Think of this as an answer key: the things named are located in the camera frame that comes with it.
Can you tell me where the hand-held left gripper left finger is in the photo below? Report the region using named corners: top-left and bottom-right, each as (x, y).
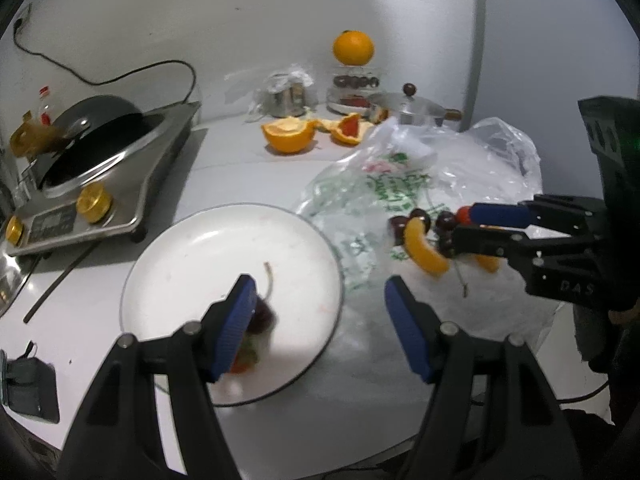
top-left (57, 274), bottom-right (258, 480)

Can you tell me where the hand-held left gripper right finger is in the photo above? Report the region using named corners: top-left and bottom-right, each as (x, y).
top-left (384, 275), bottom-right (583, 480)

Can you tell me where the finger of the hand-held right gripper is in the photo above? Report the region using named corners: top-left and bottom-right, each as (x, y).
top-left (470, 195), bottom-right (608, 236)
top-left (447, 225), bottom-right (601, 261)

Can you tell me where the dark strawberry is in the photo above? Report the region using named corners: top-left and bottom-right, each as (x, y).
top-left (227, 340), bottom-right (261, 376)

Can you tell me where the large orange segment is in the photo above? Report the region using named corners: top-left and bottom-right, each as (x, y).
top-left (404, 219), bottom-right (449, 277)

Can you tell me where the white plate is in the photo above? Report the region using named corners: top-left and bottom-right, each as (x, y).
top-left (120, 203), bottom-right (346, 407)

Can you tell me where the clear printed plastic bag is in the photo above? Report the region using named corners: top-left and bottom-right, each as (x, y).
top-left (295, 116), bottom-right (566, 356)

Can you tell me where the small steel pot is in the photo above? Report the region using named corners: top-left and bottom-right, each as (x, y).
top-left (367, 82), bottom-right (463, 127)

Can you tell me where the thin black stick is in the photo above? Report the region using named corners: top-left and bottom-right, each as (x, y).
top-left (23, 244), bottom-right (97, 324)

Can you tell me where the steel induction cooker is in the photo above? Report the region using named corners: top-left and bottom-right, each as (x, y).
top-left (0, 101), bottom-right (202, 257)

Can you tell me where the orange peel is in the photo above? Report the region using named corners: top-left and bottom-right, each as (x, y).
top-left (316, 112), bottom-right (377, 147)

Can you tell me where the clear glass container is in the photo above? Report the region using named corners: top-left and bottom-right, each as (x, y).
top-left (327, 62), bottom-right (384, 115)

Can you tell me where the half peeled orange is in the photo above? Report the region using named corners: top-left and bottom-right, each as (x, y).
top-left (261, 116), bottom-right (317, 155)

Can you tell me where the black power adapter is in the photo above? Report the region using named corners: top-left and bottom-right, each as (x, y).
top-left (0, 341), bottom-right (61, 424)

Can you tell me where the whole orange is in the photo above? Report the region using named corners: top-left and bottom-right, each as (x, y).
top-left (333, 30), bottom-right (375, 66)

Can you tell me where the steel pot lid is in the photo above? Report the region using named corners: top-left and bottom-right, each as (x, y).
top-left (0, 252), bottom-right (42, 319)

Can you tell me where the black wok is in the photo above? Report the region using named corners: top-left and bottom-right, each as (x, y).
top-left (11, 95), bottom-right (166, 196)

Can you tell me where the clear plastic wrap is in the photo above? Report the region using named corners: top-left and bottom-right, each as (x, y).
top-left (224, 63), bottom-right (317, 124)

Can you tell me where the red cap bottle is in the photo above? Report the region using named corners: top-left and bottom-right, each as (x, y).
top-left (39, 86), bottom-right (64, 129)

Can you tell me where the thin black cable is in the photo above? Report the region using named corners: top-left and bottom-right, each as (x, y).
top-left (556, 379), bottom-right (613, 404)

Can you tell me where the black power cable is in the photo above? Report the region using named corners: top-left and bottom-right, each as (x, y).
top-left (13, 16), bottom-right (197, 107)

